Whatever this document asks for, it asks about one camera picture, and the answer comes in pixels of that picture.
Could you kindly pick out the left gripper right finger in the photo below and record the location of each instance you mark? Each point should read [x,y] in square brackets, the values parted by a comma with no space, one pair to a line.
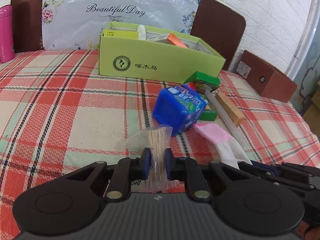
[188,171]

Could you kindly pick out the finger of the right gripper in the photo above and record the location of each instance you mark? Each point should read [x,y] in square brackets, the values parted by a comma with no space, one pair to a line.
[257,168]

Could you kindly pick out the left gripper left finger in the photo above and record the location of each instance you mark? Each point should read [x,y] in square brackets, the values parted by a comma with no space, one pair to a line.
[125,172]

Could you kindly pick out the bag of toothpicks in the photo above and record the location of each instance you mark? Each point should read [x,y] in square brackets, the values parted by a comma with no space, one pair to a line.
[157,139]

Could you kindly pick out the pink white glove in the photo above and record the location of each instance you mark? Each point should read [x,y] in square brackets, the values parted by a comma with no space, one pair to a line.
[229,150]

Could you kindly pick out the blue tissue pack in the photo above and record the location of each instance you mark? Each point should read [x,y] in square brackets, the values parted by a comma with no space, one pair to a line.
[178,107]

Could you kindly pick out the white orange medicine box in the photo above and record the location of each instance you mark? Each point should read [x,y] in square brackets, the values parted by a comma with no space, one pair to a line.
[169,38]

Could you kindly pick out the yellow green box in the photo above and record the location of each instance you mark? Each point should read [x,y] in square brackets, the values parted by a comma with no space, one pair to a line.
[121,34]

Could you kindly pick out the clear plastic tube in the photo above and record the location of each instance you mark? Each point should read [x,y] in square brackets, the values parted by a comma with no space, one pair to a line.
[225,117]

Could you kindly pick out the brown cardboard box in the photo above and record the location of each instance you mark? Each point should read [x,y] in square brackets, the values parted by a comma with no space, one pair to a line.
[267,80]

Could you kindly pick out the light green cardboard box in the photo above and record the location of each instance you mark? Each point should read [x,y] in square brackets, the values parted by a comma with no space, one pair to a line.
[125,57]

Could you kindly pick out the brown wooden headboard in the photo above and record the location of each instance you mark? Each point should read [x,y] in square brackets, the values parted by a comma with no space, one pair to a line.
[218,25]

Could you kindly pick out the pink thermos bottle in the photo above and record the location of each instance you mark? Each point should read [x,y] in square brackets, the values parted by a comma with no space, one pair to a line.
[7,44]

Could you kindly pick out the floral plastic bedding bag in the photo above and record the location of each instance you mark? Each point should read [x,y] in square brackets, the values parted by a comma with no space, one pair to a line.
[77,24]

